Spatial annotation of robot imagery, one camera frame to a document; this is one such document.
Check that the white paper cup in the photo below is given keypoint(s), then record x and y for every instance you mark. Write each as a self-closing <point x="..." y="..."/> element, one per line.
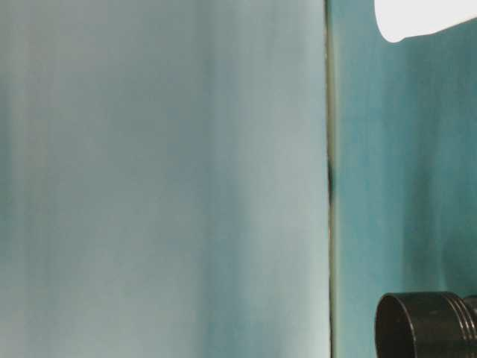
<point x="417" y="18"/>

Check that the blue-green backdrop cloth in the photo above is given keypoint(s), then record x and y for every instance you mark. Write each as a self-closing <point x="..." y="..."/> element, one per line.
<point x="149" y="168"/>

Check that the blue-green table cloth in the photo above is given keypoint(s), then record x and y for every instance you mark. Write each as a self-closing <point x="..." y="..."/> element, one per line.
<point x="410" y="168"/>

